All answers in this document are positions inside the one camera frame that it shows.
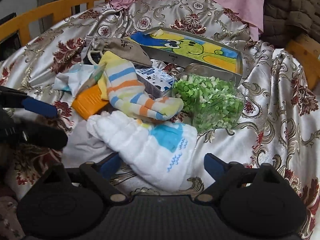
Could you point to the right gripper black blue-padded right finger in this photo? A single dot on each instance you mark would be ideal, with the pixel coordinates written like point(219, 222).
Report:
point(225, 176)

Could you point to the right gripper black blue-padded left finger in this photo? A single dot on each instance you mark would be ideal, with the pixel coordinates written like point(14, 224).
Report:
point(97, 176)

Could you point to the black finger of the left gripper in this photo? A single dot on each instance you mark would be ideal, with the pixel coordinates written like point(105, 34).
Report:
point(11, 98)

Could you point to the white quilted cloth blue print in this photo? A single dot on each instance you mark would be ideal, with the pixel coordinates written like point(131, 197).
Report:
point(159, 153)

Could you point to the orange soft pouch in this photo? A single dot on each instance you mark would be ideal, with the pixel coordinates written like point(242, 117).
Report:
point(89, 102)

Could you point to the white light-blue cloth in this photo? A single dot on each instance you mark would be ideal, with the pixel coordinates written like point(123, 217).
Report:
point(78, 78)

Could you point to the striped yellow sock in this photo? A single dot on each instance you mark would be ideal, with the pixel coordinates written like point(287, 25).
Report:
point(120, 86)

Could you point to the beige drawstring bag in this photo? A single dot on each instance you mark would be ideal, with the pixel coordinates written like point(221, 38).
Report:
point(95, 47)

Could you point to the grey cloth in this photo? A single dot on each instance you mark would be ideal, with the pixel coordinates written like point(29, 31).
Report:
point(83, 147)

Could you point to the floral satin bed cover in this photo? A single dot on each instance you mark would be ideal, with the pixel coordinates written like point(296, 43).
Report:
point(280, 120)

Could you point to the clear bag of green pieces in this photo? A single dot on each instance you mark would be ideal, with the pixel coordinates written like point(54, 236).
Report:
point(210, 101)

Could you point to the blue white patterned small box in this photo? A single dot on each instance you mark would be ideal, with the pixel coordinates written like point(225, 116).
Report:
point(157, 82)

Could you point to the grey box with cartoon drawing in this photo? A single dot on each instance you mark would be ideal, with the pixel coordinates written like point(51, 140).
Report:
point(184, 49)

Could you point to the brown quilted jacket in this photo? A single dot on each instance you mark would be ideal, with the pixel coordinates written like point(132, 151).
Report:
point(284, 20)

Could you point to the orange wooden left bed rail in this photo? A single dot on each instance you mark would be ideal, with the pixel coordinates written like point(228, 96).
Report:
point(60, 10)

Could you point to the orange wooden bed rail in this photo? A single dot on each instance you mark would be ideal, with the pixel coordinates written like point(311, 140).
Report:
point(60, 10)
point(306, 51)

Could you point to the orange wooden right bed rail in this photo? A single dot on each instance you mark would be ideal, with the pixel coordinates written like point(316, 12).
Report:
point(306, 51)

